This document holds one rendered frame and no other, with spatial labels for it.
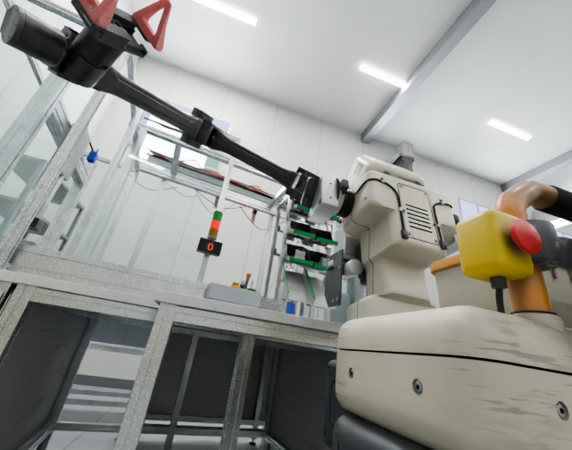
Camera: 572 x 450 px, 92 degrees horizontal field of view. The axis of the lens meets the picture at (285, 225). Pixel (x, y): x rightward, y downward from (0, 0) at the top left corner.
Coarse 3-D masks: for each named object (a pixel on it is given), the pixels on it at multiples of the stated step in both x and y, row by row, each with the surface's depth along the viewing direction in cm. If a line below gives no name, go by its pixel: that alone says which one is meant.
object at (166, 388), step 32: (224, 352) 260; (256, 352) 272; (160, 384) 230; (192, 384) 240; (224, 384) 251; (256, 384) 262; (160, 416) 220; (192, 416) 229; (224, 416) 242; (256, 416) 249
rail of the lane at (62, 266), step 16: (64, 256) 94; (80, 256) 96; (48, 272) 92; (64, 272) 93; (80, 272) 95; (96, 272) 97; (112, 272) 99; (128, 272) 101; (144, 272) 103; (112, 288) 97; (128, 288) 100; (144, 288) 101; (160, 288) 104; (176, 288) 106; (192, 288) 108; (272, 304) 121
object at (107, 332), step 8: (96, 328) 253; (104, 328) 255; (112, 328) 258; (120, 328) 260; (128, 328) 263; (136, 328) 266; (144, 328) 268; (96, 336) 251; (104, 336) 253; (112, 336) 256; (120, 336) 258; (128, 336) 261; (136, 336) 263; (144, 336) 266; (112, 344) 254; (120, 344) 256; (128, 344) 259; (136, 344) 261; (144, 344) 264
